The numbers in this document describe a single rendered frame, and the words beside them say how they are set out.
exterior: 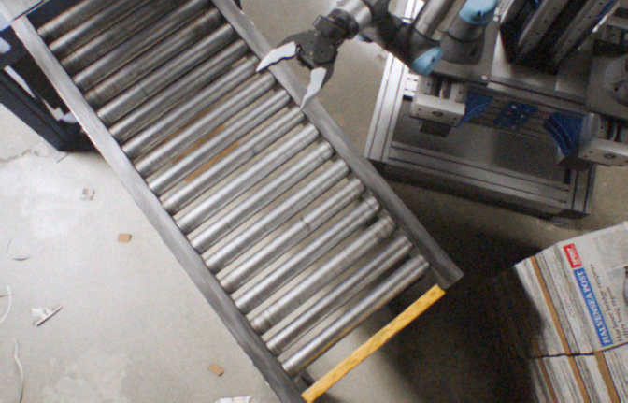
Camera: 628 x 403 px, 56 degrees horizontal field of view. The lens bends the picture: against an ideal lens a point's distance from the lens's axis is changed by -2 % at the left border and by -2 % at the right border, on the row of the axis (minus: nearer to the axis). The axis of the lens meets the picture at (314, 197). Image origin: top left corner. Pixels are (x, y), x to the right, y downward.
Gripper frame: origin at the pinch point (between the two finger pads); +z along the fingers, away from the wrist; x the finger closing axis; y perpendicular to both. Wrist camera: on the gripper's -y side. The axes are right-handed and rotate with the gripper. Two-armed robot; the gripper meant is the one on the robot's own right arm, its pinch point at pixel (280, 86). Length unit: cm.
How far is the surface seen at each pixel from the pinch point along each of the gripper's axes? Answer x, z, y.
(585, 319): -89, -16, 30
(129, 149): 28, 26, 48
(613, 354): -94, -10, 19
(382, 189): -30, -9, 40
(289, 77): 9.4, -17.7, 45.4
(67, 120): 78, 29, 122
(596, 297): -87, -21, 29
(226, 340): -26, 51, 121
